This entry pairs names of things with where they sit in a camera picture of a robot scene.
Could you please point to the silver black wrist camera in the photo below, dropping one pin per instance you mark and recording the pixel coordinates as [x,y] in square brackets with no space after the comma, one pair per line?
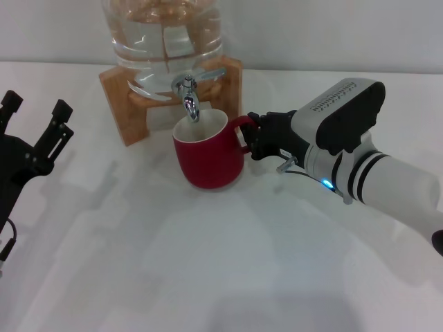
[346,110]

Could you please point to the chrome faucet tap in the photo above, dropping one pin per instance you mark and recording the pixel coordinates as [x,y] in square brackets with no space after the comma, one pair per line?
[189,100]

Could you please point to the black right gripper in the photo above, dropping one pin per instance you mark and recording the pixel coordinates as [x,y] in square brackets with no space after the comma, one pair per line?
[280,135]

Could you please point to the wooden dispenser stand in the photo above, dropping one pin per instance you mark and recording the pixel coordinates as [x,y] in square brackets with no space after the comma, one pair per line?
[128,114]

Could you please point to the red ceramic cup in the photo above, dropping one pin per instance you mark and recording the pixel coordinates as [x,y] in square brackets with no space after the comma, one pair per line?
[207,162]

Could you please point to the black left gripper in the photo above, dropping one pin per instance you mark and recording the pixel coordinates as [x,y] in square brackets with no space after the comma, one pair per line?
[14,159]

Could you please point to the glass water dispenser jar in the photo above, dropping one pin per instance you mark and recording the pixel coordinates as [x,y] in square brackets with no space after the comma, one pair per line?
[155,41]

